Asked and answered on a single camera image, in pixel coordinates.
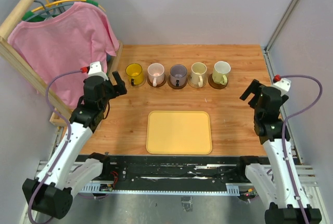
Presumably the cream ceramic mug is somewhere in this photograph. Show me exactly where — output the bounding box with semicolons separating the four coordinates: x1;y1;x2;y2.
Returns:
189;62;207;86

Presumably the pink t-shirt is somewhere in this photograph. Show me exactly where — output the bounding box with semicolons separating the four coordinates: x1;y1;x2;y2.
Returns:
7;2;120;109

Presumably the woven rattan coaster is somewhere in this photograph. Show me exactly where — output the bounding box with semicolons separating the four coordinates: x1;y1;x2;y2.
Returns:
187;78;207;89
130;78;146;88

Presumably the brown ceramic coaster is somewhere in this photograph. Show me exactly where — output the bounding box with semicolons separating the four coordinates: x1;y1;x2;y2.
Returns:
208;73;228;90
147;75;167;88
167;76;187;90

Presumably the teal garment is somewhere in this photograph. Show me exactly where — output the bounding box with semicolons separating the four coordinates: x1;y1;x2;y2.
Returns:
106;53;116;63

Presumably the wooden clothes rack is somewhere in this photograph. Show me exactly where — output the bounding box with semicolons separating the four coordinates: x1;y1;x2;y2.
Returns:
0;0;123;130

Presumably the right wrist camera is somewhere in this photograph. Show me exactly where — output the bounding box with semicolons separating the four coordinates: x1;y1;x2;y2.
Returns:
271;75;291;96

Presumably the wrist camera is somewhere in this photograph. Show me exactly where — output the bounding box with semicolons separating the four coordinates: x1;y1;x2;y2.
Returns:
271;75;291;96
88;61;109;81

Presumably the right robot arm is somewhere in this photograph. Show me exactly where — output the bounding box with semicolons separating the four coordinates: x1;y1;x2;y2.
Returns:
235;77;322;223

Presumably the purple glass mug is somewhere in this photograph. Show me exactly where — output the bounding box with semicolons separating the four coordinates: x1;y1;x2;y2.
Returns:
170;64;187;86

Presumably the pink ceramic mug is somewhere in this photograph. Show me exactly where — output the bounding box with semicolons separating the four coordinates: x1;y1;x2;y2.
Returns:
147;63;165;86

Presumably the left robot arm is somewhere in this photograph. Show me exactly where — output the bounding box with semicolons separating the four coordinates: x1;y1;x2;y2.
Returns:
22;71;127;223

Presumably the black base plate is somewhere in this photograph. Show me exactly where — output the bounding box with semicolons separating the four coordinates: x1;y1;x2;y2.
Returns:
81;155;267;190

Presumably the grey slotted cable duct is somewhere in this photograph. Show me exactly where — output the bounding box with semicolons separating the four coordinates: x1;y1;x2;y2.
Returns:
80;183;240;196

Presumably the yellow glass mug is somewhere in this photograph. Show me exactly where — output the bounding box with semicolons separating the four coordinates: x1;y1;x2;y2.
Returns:
125;63;145;84

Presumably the yellow plastic tray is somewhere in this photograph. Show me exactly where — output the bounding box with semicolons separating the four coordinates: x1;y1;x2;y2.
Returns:
146;110;212;155

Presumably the grey-blue clothes hanger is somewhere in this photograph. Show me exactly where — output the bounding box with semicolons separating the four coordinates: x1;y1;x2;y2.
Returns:
21;0;74;21

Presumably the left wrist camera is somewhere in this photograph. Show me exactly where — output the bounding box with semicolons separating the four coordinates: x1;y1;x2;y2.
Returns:
88;61;109;81

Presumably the aluminium corner post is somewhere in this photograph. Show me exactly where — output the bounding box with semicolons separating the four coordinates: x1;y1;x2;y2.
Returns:
265;0;323;53

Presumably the white green-handled mug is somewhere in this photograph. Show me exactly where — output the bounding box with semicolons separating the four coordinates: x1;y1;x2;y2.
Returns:
212;61;231;85

